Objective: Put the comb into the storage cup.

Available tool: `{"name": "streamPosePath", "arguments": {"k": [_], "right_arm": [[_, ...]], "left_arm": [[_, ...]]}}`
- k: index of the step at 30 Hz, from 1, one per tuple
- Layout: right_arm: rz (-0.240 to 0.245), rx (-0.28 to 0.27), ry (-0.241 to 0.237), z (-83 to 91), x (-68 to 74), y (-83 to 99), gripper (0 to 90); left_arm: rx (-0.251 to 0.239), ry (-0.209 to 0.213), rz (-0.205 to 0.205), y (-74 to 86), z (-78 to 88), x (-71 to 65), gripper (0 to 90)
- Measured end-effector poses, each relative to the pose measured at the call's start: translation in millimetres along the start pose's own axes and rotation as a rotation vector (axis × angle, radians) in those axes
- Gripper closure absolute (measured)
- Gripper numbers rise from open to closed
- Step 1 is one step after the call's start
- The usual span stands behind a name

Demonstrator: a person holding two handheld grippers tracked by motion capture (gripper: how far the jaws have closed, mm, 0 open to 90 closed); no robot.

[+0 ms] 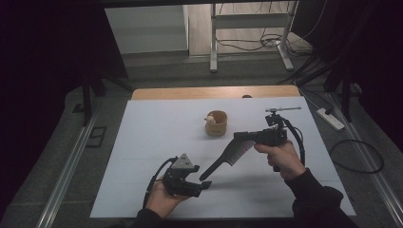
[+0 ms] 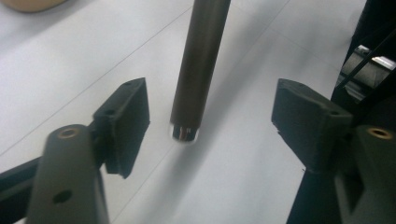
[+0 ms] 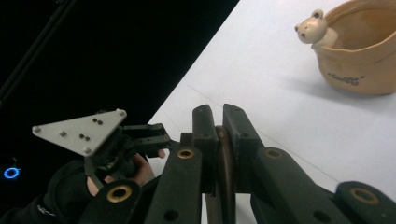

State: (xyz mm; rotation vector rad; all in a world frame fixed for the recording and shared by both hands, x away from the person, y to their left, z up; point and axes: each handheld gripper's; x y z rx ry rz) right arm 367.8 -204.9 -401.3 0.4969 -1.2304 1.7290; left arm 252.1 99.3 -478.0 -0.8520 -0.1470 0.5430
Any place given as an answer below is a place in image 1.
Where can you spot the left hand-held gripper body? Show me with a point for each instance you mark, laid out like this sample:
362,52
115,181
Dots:
179,182

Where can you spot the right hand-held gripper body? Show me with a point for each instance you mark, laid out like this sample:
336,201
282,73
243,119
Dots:
271,136

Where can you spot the black comb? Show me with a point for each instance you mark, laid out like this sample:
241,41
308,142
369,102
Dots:
228,155

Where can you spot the tan wooden cup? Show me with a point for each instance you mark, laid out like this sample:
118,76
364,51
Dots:
218,127

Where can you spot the person's left hand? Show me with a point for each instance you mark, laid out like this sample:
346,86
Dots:
163,198

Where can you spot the person's right hand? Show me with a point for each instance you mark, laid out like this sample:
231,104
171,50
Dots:
282,158

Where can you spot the small beige figurine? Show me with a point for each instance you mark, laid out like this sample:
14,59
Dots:
209,119

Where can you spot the small dark table knob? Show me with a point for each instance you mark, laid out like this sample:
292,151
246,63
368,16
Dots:
246,96

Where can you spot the white power strip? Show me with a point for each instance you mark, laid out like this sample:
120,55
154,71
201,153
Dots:
332,119

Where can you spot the black plug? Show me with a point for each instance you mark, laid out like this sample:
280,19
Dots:
329,110

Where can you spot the white table mat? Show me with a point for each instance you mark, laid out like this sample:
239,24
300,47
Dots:
142,126

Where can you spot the wooden table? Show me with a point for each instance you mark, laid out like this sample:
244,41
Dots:
190,92

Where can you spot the black metal stand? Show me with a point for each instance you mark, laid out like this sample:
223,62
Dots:
347,95

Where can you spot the black tripod stand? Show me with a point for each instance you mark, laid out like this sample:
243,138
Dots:
86,101

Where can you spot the black curtain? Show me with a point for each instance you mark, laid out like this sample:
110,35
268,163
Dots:
374,47
47,47

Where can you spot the white desk frame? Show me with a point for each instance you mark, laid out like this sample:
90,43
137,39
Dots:
250,20

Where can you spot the aluminium rail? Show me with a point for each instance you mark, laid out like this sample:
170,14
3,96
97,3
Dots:
63,180
374,190

